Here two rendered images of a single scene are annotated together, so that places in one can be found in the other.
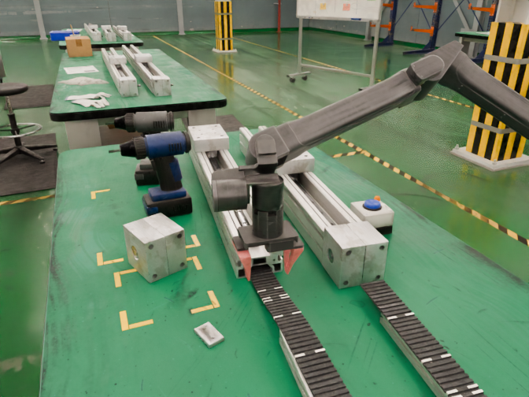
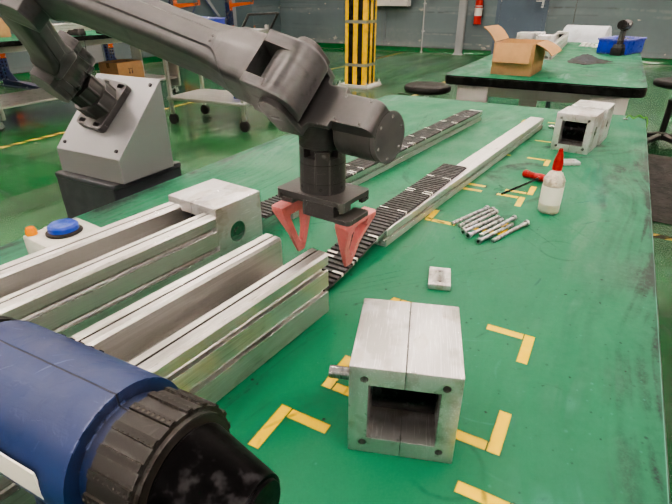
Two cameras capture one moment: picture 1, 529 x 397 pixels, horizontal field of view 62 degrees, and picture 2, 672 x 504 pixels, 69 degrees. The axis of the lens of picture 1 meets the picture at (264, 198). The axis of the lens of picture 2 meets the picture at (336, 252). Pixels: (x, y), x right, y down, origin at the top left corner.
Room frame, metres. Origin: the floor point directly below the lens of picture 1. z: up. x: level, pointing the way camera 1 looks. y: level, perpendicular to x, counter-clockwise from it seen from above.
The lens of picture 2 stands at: (1.07, 0.45, 1.13)
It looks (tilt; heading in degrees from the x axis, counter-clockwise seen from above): 28 degrees down; 230
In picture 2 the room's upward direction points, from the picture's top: straight up
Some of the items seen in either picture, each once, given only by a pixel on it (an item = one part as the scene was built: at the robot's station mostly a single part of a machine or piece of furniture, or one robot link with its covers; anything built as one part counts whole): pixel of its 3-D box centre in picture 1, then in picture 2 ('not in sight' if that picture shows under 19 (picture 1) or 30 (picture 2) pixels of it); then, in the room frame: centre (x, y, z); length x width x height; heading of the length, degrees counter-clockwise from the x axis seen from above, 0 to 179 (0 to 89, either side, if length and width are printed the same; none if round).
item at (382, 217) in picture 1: (368, 217); (73, 251); (0.97, -0.26, 0.81); 0.10 x 0.08 x 0.06; 106
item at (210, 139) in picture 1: (208, 141); not in sight; (1.40, 0.19, 0.87); 0.16 x 0.11 x 0.07; 16
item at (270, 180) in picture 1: (264, 192); (326, 125); (0.71, 0.00, 1.00); 0.07 x 0.06 x 0.07; 100
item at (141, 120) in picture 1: (142, 147); not in sight; (1.28, 0.37, 0.89); 0.20 x 0.08 x 0.22; 98
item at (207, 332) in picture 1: (209, 334); (439, 278); (0.59, 0.10, 0.78); 0.05 x 0.03 x 0.01; 38
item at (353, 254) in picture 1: (358, 253); (212, 220); (0.78, -0.20, 0.83); 0.12 x 0.09 x 0.10; 106
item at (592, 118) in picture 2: not in sight; (572, 129); (-0.21, -0.13, 0.83); 0.11 x 0.10 x 0.10; 103
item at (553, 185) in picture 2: not in sight; (554, 180); (0.24, 0.06, 0.84); 0.04 x 0.04 x 0.12
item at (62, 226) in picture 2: (371, 205); (63, 229); (0.97, -0.27, 0.84); 0.04 x 0.04 x 0.02
